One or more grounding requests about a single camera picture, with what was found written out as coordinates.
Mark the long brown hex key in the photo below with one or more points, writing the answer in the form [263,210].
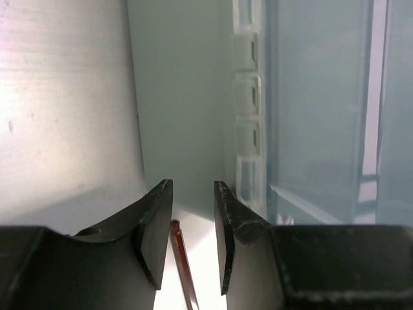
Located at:
[183,268]

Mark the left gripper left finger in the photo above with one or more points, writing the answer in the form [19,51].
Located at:
[146,223]

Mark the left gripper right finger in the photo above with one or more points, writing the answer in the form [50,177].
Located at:
[244,245]

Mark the green plastic toolbox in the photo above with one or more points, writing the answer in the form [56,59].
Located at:
[303,108]

